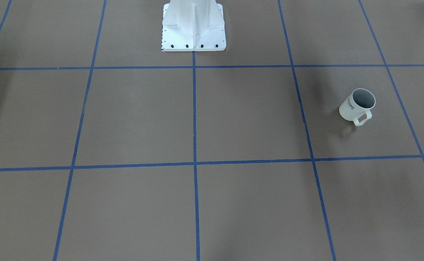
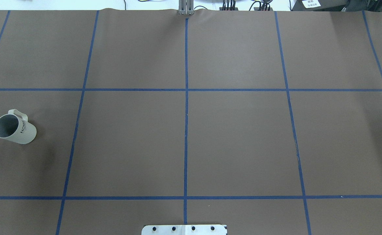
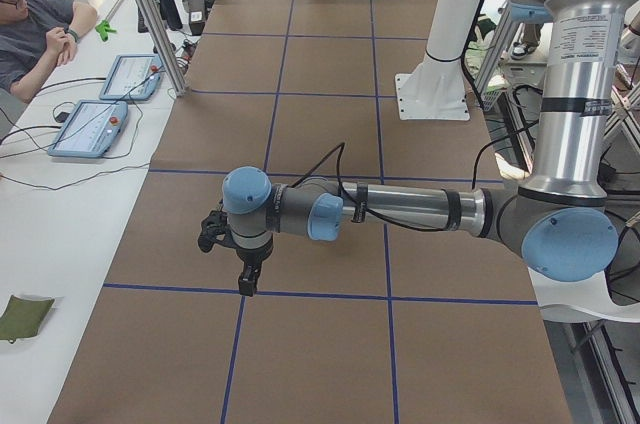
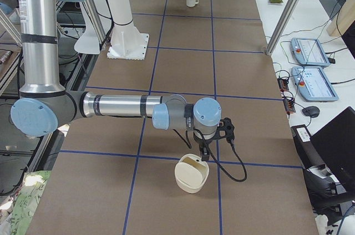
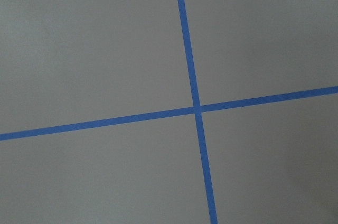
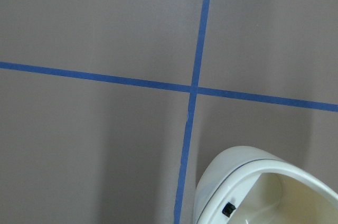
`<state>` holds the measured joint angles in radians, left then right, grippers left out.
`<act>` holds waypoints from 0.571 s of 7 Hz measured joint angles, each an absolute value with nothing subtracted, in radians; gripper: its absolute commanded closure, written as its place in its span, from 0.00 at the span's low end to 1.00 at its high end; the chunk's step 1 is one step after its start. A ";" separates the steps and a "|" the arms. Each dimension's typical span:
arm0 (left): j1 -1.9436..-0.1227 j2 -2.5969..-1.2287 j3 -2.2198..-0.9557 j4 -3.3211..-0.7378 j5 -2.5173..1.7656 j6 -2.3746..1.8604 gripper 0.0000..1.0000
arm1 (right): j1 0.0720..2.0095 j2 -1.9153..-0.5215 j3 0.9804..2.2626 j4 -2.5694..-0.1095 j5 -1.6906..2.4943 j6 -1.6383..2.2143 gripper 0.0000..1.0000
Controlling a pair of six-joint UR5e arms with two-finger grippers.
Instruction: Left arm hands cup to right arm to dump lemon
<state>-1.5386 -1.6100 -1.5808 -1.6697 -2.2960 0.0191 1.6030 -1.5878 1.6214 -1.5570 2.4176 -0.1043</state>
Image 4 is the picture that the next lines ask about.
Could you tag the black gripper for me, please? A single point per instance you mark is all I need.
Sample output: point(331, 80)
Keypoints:
point(202, 143)

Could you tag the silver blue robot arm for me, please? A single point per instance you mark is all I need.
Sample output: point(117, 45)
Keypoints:
point(44, 104)

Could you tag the cream oval bin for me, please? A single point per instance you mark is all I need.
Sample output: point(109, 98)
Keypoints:
point(191, 173)

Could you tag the lower orange circuit board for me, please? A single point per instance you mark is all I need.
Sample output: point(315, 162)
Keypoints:
point(289, 105)

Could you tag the orange circuit board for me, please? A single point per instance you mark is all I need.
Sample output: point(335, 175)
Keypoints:
point(283, 84)
point(289, 105)

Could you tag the upper orange circuit board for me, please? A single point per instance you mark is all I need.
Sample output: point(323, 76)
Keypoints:
point(283, 84)

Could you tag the black box white label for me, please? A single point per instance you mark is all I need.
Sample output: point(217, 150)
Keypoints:
point(305, 149)

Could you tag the black computer mouse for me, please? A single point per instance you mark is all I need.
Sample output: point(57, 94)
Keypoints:
point(311, 111)

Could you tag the lower teach pendant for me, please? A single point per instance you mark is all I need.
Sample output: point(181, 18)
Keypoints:
point(312, 84)

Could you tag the teach pendant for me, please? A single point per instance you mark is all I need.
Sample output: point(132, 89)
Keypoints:
point(309, 51)
point(312, 84)

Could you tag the black laptop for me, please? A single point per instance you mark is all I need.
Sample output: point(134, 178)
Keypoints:
point(335, 145)

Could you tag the upper teach pendant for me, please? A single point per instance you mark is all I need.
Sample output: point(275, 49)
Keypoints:
point(309, 51)

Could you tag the green patterned cloth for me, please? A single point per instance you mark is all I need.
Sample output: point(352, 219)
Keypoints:
point(17, 210)

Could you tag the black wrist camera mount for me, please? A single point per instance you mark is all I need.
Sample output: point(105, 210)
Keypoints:
point(225, 130)

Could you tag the white pedestal column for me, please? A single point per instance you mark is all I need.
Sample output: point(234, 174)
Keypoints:
point(126, 41)

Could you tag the aluminium frame post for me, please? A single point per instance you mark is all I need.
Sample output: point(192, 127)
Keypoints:
point(281, 25)

